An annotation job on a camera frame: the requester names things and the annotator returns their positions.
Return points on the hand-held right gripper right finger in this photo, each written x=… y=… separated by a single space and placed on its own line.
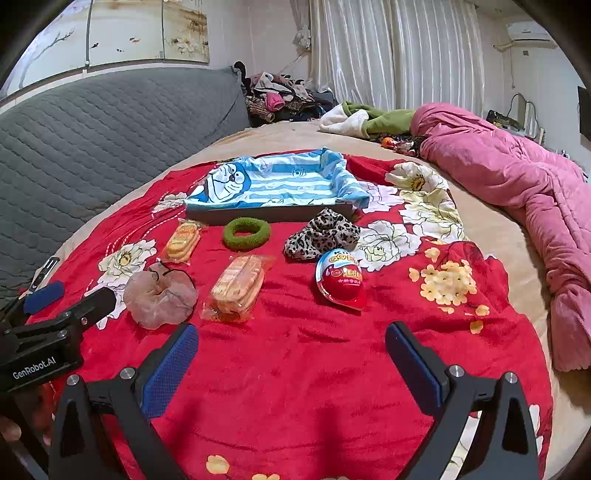
x=411 y=364

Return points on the dark patterned bag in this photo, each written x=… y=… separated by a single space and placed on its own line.
x=503 y=119

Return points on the red floral blanket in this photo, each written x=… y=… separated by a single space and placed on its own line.
x=300 y=369

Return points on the green fuzzy scrunchie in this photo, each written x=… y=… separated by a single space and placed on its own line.
x=233 y=240

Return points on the white metal rack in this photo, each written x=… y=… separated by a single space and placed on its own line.
x=531 y=120

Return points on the red and white wrapper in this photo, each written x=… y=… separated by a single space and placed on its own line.
x=406 y=146

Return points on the rice cracker packet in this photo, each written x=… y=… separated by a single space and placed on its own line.
x=235 y=286
x=182 y=242

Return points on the dark grey tray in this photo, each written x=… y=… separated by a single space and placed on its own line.
x=277 y=216

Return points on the floral wall painting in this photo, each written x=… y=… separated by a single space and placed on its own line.
x=138 y=32

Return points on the sheer pink scrunchie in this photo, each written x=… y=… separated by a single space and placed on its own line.
x=152 y=300

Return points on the red egg-shaped candy toy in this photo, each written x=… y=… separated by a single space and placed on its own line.
x=341 y=281

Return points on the grey quilted headboard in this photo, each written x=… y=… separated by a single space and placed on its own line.
x=92 y=138

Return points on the silver metal clip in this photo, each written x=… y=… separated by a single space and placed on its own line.
x=46 y=268

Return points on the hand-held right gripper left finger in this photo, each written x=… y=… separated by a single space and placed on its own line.
x=171 y=369

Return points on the leopard print scrunchie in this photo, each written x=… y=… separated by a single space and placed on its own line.
x=314 y=240

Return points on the black television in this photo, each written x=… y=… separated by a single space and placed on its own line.
x=585 y=110

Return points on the blue striped cartoon towel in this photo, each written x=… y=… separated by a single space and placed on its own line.
x=277 y=184

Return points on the white curtains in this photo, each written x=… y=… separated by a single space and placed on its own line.
x=392 y=46

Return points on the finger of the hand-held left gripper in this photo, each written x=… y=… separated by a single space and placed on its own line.
x=44 y=297
x=92 y=304

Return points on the pink quilt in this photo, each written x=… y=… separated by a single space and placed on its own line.
x=508 y=175

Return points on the white air conditioner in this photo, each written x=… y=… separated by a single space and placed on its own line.
x=531 y=34

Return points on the green and white plush garment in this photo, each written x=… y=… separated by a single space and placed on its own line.
x=388 y=119

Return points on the pile of clothes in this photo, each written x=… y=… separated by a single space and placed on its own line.
x=277 y=99

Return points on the small orange toy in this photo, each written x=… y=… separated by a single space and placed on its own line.
x=388 y=142

